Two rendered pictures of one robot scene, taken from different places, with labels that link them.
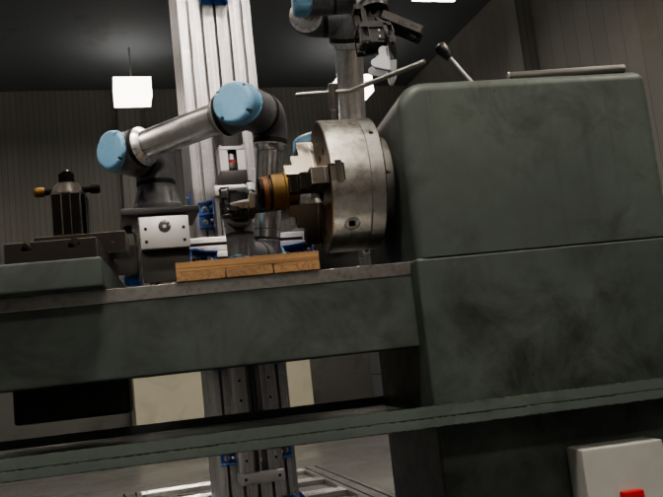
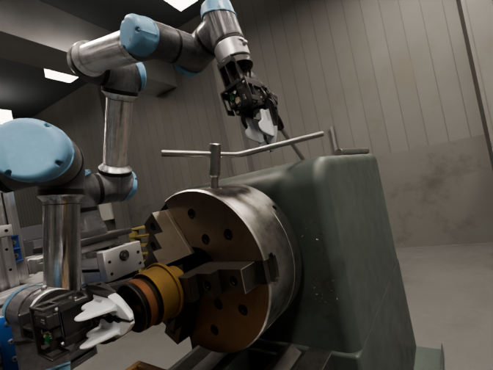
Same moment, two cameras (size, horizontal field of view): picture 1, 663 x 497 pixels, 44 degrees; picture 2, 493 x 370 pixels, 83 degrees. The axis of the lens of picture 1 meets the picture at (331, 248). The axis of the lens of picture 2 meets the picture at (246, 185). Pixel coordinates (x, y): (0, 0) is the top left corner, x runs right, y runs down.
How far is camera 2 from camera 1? 156 cm
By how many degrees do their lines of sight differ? 45
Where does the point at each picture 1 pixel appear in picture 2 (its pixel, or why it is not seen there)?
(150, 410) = not seen: outside the picture
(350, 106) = (119, 150)
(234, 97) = (31, 142)
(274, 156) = (73, 211)
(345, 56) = (120, 106)
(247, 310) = not seen: outside the picture
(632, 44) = (158, 117)
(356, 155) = (280, 241)
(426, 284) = not seen: outside the picture
